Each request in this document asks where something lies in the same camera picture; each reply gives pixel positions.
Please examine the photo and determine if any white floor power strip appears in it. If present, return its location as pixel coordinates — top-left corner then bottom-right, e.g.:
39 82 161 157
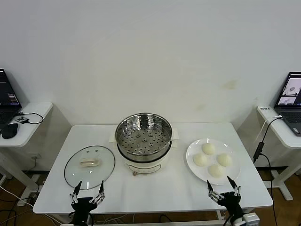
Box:
17 192 40 208

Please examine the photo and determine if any round glass pot lid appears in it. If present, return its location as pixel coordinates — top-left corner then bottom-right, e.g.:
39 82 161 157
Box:
64 145 116 191

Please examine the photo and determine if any white laptop cable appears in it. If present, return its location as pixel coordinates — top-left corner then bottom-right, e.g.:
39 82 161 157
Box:
257 114 284 142

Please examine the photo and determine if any black computer mouse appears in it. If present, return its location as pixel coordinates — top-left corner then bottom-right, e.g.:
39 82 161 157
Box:
1 122 19 139

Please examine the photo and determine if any grey laptop showing camera views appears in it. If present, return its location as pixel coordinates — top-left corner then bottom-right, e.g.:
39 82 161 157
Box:
274 72 301 137

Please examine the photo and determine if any black laptop with dark screen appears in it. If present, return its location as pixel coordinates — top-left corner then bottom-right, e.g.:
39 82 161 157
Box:
0 68 23 130

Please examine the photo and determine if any thin black looped cable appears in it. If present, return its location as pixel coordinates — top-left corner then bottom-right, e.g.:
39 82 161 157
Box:
15 112 44 125

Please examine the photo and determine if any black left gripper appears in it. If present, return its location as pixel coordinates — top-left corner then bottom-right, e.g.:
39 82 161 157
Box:
69 180 106 226

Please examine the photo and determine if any white steamed baozi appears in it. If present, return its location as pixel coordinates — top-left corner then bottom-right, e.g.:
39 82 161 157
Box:
193 153 208 167
202 143 216 155
216 153 233 167
207 164 225 178

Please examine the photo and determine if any white table leg frame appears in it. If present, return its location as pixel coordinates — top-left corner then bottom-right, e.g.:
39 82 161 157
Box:
50 208 250 226

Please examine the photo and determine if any black cable with adapter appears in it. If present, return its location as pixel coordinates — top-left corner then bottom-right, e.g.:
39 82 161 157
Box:
253 116 283 226

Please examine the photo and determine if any small black hub with label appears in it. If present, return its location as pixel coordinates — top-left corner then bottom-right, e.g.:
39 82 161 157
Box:
14 115 30 125

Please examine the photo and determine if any perforated steel steamer basket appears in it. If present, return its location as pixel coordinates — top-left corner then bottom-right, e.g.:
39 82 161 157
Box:
114 113 173 163

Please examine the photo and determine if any white side desk with remote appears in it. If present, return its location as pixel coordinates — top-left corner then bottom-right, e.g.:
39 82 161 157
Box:
256 105 301 201

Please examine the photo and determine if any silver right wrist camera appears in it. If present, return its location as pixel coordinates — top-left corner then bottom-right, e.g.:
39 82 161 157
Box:
242 211 261 226

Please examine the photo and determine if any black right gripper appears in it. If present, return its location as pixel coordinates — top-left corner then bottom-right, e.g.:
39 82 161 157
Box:
206 176 244 218

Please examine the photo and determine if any cream electric cooker pot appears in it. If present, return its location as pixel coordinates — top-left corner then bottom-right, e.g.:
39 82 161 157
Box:
109 128 181 177

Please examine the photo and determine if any round white plate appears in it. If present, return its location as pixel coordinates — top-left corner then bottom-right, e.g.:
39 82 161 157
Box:
185 138 242 186

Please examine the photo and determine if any white side desk with mouse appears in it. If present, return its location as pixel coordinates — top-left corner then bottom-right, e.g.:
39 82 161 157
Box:
0 101 54 194

